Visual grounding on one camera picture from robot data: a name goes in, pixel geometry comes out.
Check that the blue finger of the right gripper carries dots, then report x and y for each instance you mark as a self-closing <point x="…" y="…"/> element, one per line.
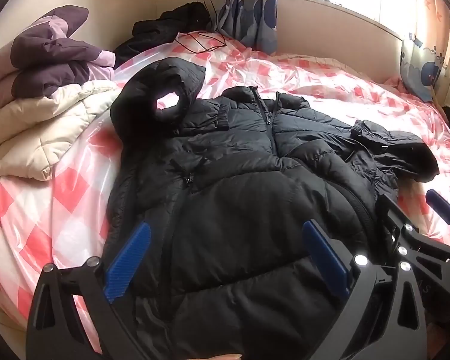
<point x="439" y="204"/>
<point x="399" y="228"/>

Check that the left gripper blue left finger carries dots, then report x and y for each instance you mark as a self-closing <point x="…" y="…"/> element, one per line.
<point x="120" y="272"/>

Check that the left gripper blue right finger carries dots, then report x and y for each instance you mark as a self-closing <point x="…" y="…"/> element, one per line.
<point x="330" y="257"/>

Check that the black puffer jacket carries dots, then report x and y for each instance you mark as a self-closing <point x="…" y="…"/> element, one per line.
<point x="226" y="184"/>

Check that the black clothes pile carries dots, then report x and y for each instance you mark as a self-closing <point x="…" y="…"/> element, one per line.
<point x="147" y="34"/>

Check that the red white checkered bed cover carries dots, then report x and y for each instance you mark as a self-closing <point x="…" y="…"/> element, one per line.
<point x="63" y="220"/>

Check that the cream folded quilt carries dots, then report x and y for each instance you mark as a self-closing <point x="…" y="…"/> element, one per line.
<point x="35" y="133"/>

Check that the beige headboard panel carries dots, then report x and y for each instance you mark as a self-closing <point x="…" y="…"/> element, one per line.
<point x="322" y="29"/>

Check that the blue patterned curtain left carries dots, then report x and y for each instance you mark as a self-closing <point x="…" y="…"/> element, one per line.
<point x="251" y="22"/>

